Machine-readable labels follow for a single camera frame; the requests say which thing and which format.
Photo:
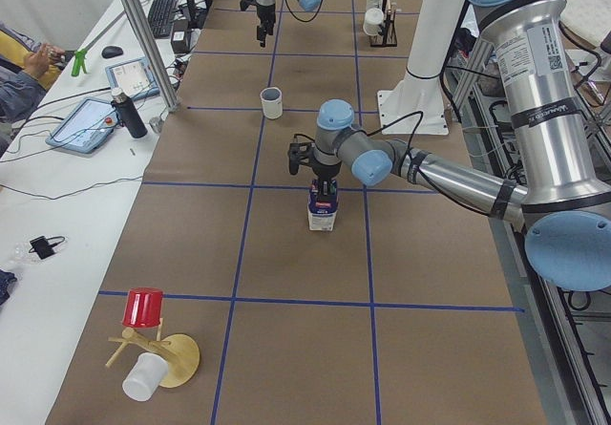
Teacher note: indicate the brown paper table cover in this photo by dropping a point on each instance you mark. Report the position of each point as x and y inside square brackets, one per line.
[399, 315]

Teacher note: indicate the seated person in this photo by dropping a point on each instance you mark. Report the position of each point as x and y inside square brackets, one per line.
[28, 70]

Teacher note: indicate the white camera pole base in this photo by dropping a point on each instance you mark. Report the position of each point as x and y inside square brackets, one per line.
[416, 104]

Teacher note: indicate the red plastic cup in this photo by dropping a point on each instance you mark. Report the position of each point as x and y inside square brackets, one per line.
[143, 308]

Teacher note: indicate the black keyboard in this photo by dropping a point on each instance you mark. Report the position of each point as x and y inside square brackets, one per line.
[161, 17]

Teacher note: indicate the black computer mouse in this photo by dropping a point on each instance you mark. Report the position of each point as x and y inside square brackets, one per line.
[111, 52]

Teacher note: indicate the white mug lower rack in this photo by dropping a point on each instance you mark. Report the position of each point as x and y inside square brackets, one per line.
[373, 21]

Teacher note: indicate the far teach pendant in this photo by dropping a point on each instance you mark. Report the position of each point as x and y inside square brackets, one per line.
[134, 77]

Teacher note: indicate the wooden cup tree stand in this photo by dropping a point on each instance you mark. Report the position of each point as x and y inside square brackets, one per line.
[180, 351]

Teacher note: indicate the black wire mug rack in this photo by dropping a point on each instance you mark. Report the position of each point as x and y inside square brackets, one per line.
[387, 36]

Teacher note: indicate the white home mug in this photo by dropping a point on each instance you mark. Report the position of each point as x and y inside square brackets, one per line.
[272, 102]

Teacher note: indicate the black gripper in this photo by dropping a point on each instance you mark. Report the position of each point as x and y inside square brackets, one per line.
[325, 170]
[263, 14]

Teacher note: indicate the white mug upper rack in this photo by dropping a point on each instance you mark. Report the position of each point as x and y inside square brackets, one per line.
[374, 4]

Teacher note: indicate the translucent white plastic cup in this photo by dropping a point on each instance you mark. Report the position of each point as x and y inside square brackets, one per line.
[145, 376]

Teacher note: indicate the small black adapter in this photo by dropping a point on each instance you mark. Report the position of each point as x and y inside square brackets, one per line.
[44, 247]

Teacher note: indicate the black water bottle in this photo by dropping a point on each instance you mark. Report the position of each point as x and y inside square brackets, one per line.
[127, 113]

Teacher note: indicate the green clamp tool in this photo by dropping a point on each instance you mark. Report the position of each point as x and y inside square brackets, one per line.
[79, 65]

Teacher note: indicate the aluminium frame post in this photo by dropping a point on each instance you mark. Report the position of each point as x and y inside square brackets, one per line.
[147, 42]

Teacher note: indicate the blue white milk carton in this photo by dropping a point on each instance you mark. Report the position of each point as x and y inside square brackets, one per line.
[322, 211]

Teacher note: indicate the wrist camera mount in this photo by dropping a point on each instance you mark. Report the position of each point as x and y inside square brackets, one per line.
[245, 4]
[299, 153]

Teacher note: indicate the teach pendant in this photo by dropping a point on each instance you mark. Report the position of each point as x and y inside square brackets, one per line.
[134, 77]
[86, 128]

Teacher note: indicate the white mug rack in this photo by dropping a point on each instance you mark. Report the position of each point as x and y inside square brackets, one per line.
[374, 4]
[373, 21]

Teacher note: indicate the near teach pendant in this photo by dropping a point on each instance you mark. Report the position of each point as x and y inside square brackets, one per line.
[86, 128]

